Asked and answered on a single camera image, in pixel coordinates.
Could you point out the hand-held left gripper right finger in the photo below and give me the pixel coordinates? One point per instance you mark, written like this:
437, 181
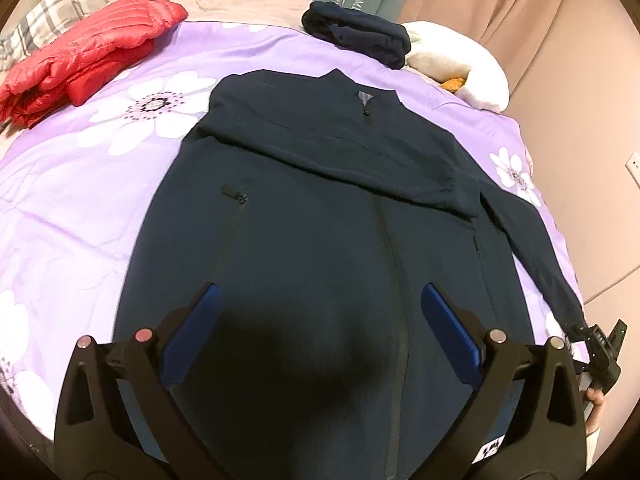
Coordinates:
450, 340

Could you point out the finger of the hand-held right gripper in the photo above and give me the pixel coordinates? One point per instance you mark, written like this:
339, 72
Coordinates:
579, 332

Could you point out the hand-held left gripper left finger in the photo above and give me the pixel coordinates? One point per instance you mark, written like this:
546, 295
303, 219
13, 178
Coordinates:
192, 330

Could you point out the navy zip jacket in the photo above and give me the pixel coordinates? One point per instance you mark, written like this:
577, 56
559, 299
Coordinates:
320, 200

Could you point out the person's right hand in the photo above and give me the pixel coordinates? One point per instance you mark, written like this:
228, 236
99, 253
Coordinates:
595, 407

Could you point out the purple floral blanket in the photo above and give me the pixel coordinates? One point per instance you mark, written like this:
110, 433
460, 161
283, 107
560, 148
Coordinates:
90, 180

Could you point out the orange cloth item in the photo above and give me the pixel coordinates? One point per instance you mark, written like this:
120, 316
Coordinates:
454, 84

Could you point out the white fleece garment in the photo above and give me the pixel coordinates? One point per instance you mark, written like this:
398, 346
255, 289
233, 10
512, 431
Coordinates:
465, 60

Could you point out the red down jacket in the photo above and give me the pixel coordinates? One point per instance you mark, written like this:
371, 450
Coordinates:
85, 50

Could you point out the folded navy garment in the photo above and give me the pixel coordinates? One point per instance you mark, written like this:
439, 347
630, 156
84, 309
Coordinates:
360, 30

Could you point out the beige bed sheet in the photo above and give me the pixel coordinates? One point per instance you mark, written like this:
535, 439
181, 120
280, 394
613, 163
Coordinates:
240, 2

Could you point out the grey plaid pillow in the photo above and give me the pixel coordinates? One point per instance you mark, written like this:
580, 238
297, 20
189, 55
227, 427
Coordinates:
55, 10

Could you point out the white wall socket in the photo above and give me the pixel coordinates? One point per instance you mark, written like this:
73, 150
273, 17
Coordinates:
634, 166

